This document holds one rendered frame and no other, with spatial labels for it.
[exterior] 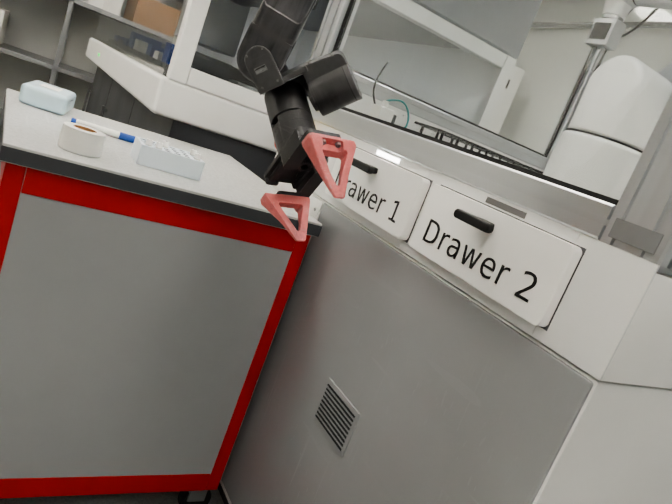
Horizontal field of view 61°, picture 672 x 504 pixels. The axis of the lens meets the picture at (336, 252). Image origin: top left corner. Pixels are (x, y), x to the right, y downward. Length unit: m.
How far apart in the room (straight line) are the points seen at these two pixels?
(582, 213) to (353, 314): 0.48
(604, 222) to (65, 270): 0.84
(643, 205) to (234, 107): 1.31
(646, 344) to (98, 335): 0.89
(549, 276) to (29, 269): 0.82
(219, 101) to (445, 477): 1.26
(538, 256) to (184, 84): 1.24
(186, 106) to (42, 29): 3.42
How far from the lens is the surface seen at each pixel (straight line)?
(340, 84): 0.77
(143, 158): 1.15
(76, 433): 1.27
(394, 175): 1.03
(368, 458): 1.02
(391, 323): 0.99
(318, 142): 0.68
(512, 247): 0.81
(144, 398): 1.25
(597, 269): 0.75
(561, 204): 0.80
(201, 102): 1.77
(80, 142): 1.07
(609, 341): 0.73
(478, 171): 0.91
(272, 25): 0.76
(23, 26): 5.12
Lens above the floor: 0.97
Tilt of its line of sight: 12 degrees down
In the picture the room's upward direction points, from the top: 21 degrees clockwise
